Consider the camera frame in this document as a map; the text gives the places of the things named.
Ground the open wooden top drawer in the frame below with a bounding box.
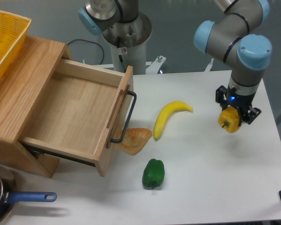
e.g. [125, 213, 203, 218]
[19, 59, 134, 176]

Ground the wooden drawer cabinet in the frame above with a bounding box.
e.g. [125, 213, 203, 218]
[0, 36, 72, 178]

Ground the yellow bell pepper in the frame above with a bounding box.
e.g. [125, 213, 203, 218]
[218, 106, 241, 133]

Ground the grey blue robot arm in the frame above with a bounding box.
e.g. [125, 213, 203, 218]
[78, 0, 272, 127]

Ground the yellow plastic basket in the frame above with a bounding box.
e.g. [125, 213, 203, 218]
[0, 10, 32, 80]

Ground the black drawer handle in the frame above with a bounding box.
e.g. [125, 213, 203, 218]
[110, 90, 137, 144]

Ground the yellow banana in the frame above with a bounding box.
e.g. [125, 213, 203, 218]
[153, 101, 193, 141]

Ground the toy croissant pastry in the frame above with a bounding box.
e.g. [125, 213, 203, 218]
[118, 127, 152, 156]

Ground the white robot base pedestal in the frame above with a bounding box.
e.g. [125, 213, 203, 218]
[103, 12, 166, 75]

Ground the black cable on floor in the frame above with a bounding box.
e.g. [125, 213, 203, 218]
[67, 38, 105, 65]

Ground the green bell pepper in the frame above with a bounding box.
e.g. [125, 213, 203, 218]
[142, 158, 165, 189]

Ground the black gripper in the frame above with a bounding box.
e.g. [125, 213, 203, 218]
[215, 84, 261, 126]

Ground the black pan blue handle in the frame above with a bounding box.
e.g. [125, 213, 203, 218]
[0, 166, 57, 222]

